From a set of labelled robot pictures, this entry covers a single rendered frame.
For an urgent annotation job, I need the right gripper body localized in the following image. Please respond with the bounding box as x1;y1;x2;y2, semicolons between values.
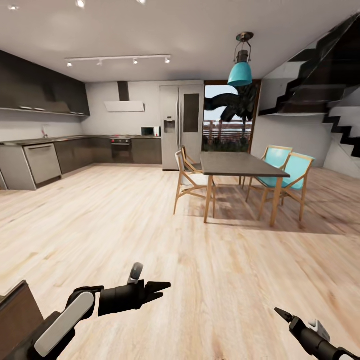
289;316;327;360

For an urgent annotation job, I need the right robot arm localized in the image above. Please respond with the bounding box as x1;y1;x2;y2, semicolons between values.
275;308;360;360

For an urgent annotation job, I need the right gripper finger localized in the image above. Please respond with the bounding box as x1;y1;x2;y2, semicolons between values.
275;308;295;323

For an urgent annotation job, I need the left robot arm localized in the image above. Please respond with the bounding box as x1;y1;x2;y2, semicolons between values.
3;262;172;360

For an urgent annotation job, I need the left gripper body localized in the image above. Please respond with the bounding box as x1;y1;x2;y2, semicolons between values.
114;279;146;314

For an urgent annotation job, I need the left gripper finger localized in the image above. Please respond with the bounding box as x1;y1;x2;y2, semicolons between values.
145;281;172;300
144;292;164;304

